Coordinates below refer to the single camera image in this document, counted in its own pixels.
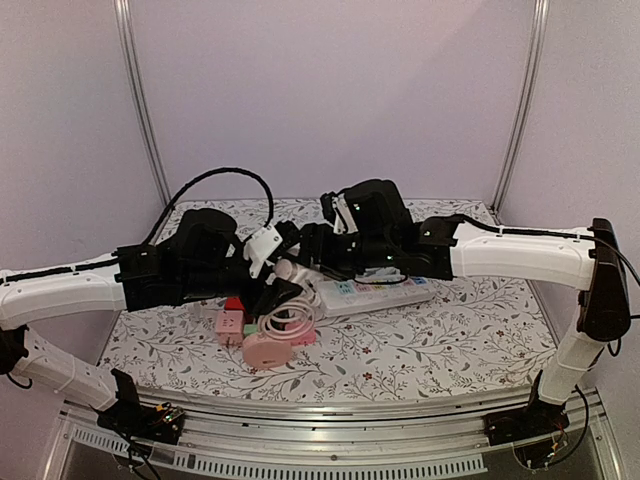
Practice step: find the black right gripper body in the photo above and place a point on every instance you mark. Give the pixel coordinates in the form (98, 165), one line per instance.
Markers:
(304, 245)

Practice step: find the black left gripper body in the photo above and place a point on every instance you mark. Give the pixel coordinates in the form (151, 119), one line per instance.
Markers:
(263, 300)

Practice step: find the red cube socket adapter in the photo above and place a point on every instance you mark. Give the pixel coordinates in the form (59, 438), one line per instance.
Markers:
(233, 304)

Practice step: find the green beige socket adapter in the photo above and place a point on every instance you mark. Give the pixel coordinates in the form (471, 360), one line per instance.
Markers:
(250, 329)

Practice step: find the pink plug adapter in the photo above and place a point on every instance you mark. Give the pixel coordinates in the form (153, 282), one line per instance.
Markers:
(299, 336)

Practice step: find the light pink cube socket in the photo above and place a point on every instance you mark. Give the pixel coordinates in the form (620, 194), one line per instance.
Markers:
(229, 327)

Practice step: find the white colourful power strip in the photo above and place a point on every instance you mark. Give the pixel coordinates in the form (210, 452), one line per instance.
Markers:
(339, 298)

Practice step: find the white plug block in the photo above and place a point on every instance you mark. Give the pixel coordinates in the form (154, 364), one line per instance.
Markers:
(296, 273)

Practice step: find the pink round cable reel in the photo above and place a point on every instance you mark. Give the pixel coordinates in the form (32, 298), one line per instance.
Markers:
(262, 352)

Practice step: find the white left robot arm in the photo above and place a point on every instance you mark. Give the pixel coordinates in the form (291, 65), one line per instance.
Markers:
(203, 259)

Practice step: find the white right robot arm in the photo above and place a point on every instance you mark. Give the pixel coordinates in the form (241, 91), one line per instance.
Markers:
(586, 259)

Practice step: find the floral table cloth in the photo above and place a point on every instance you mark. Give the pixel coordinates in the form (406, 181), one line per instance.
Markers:
(473, 335)

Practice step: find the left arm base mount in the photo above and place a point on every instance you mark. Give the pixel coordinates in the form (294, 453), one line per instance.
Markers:
(161, 423)

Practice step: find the aluminium front rail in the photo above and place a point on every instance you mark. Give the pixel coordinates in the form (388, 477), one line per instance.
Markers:
(440, 438)

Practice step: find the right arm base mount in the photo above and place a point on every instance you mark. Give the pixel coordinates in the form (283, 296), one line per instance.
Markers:
(534, 419)

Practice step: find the right aluminium corner post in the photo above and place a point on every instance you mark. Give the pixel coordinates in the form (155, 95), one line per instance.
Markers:
(523, 107)

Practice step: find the aluminium corner post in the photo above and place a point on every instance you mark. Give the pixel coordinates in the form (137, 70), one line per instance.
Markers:
(124, 23)
(523, 107)

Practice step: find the left aluminium corner post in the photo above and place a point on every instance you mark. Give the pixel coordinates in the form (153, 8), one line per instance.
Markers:
(124, 23)

